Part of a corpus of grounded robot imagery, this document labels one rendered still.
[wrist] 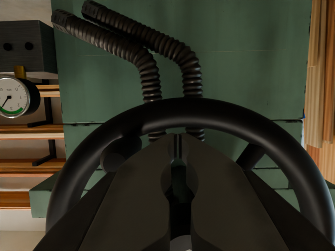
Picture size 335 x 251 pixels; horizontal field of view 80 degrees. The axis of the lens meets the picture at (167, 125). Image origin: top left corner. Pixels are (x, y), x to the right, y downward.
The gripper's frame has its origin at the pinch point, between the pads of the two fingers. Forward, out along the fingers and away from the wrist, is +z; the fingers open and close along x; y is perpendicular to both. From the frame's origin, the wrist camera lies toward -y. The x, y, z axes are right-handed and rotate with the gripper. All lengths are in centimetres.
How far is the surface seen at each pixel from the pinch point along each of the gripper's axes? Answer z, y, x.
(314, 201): 2.5, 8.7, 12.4
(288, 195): 17.0, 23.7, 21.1
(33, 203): 16.4, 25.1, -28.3
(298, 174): 3.4, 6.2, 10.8
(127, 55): 13.5, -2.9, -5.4
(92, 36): 15.4, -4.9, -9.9
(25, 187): 209, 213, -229
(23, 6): 155, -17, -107
